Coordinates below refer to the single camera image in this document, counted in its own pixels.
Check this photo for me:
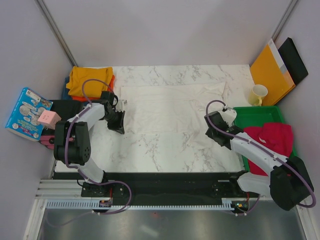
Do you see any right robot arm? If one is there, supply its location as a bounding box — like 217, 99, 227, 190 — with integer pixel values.
204, 111, 317, 211

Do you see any white t shirt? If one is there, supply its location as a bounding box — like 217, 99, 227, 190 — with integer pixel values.
120, 82, 225, 134

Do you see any orange folded shirt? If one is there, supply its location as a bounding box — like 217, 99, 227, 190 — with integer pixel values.
70, 75, 115, 103

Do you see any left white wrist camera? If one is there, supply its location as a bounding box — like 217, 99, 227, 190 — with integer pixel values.
115, 100, 128, 112

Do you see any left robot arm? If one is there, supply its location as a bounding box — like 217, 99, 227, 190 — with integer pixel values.
53, 91, 125, 197

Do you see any mustard yellow folded shirt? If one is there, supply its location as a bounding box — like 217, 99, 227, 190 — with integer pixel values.
65, 65, 114, 99

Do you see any white cable duct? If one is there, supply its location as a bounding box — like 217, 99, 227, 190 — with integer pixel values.
46, 199, 248, 211

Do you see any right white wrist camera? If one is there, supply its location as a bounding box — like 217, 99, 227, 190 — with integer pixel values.
221, 107, 237, 126

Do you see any black flat box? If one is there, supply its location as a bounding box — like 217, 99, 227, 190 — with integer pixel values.
278, 37, 309, 85

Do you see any blue folded shirt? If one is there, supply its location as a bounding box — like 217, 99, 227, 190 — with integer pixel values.
61, 76, 73, 100

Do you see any blue printed box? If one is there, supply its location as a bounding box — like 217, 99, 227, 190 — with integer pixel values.
5, 87, 53, 142

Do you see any orange envelope folder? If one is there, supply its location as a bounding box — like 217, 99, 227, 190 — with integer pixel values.
250, 39, 296, 106

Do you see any magenta t shirt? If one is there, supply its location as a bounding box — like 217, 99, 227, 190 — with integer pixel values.
243, 122, 294, 176

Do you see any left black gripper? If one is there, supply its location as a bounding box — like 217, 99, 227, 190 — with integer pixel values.
102, 110, 125, 135

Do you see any black and pink case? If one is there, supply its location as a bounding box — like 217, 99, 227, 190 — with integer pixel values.
39, 100, 84, 150

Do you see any yellow mug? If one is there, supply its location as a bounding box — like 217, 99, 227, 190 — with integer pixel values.
248, 84, 268, 107

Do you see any pink cube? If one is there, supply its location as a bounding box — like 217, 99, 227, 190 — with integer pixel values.
37, 110, 62, 130

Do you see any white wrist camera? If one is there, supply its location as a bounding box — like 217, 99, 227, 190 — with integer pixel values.
221, 107, 237, 126
115, 100, 128, 112

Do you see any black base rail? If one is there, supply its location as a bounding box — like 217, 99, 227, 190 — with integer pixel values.
52, 170, 261, 207

